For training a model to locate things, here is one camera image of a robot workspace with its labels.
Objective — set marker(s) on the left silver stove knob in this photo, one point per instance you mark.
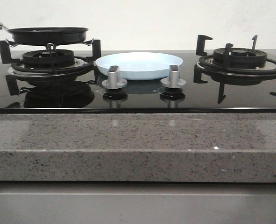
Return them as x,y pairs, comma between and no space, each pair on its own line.
114,80

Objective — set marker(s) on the silver stove knob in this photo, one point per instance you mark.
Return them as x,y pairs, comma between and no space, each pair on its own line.
173,81
114,80

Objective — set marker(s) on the left gas burner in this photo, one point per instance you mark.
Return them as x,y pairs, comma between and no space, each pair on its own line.
50,63

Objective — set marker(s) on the right gas burner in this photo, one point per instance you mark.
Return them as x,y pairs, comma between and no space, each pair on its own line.
240,61

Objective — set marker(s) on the black glass cooktop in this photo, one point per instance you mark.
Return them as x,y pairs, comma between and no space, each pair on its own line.
204,92

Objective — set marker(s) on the right silver stove knob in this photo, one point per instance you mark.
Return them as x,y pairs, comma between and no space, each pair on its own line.
173,81

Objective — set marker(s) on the gas burner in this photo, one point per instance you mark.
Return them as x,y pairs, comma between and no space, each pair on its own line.
50,63
240,61

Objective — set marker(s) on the left black pan support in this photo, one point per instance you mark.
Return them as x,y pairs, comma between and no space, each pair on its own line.
7,58

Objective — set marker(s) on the grey cabinet front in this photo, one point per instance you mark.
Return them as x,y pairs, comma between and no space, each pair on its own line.
118,203

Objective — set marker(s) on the light blue plate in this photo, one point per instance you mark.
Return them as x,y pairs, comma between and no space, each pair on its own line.
139,65

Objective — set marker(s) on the black frying pan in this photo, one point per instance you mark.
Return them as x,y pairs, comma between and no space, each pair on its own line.
41,36

